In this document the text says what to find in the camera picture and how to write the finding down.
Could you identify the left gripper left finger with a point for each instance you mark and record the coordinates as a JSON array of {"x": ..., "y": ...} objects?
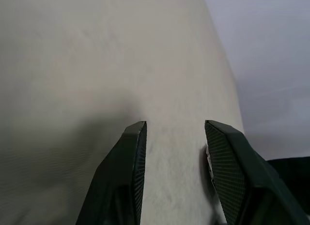
[{"x": 116, "y": 181}]

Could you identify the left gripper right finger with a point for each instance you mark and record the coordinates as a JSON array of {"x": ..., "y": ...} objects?
[{"x": 242, "y": 176}]

